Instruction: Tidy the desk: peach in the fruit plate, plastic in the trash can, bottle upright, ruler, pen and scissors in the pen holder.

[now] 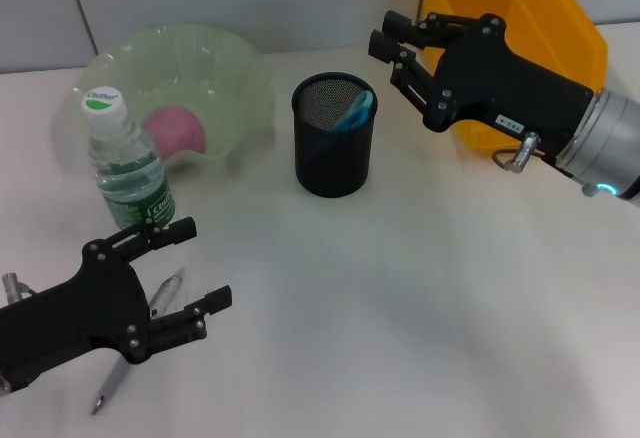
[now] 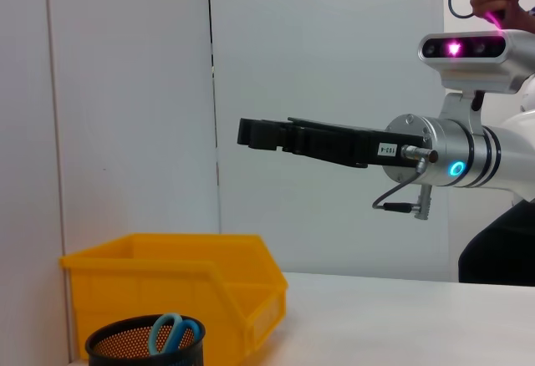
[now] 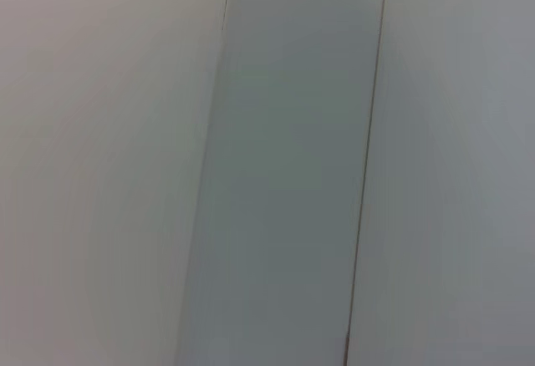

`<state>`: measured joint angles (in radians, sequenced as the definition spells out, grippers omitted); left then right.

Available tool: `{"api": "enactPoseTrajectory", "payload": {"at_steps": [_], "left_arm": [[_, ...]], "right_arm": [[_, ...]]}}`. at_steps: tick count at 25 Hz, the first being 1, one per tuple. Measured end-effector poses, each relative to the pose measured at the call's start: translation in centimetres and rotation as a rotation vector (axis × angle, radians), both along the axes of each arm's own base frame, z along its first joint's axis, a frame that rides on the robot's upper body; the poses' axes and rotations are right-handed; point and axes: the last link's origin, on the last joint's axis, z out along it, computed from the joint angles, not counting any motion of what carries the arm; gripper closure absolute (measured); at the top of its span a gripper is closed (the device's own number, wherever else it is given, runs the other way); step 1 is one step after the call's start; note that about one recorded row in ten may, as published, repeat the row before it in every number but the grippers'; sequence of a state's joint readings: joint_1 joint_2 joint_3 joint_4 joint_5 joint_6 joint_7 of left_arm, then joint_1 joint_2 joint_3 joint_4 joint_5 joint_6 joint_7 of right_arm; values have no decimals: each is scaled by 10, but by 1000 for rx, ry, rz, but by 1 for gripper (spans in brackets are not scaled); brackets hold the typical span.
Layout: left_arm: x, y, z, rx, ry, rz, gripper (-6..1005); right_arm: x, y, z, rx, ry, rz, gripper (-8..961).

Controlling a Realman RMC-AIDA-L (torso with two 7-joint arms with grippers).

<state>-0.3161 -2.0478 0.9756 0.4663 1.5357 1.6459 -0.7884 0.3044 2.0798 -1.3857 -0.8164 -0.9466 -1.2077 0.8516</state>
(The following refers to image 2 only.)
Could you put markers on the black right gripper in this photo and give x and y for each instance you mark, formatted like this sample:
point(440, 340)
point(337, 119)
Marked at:
point(334, 140)

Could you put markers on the blue scissors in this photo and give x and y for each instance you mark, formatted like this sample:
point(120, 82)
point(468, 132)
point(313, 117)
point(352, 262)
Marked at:
point(175, 332)

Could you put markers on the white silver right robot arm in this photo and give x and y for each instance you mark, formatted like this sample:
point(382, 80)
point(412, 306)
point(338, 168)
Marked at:
point(460, 153)

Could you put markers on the person forearm dark sleeve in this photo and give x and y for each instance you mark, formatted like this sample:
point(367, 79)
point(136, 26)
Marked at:
point(522, 19)

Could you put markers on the black mesh pen cup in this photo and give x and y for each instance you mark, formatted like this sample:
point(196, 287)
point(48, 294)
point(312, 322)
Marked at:
point(125, 349)

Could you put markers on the yellow plastic bin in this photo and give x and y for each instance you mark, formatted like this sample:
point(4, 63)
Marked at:
point(167, 278)

